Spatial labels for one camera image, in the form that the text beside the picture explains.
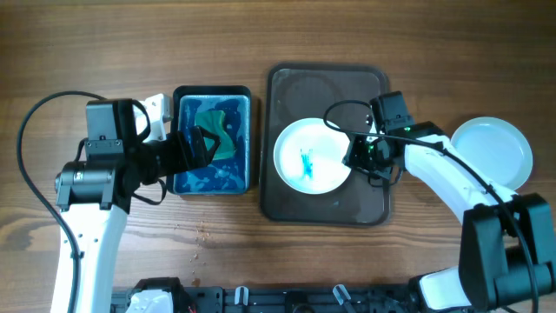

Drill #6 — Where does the white plate blue stain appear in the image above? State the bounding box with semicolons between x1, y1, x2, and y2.
273;117;351;195

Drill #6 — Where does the green yellow sponge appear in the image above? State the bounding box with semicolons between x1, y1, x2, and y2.
195;110;235;161

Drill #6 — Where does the brown serving tray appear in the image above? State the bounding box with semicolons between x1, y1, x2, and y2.
259;63;391;227

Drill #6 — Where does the black tray with blue water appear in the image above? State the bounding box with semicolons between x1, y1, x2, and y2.
167;85;251;196

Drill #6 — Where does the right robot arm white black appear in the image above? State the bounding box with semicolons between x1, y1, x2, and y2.
345;122;555;312

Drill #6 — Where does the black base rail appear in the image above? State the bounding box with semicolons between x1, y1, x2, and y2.
110;277;422;313

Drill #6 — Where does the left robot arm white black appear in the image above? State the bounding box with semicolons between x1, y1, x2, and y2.
51;126;222;312

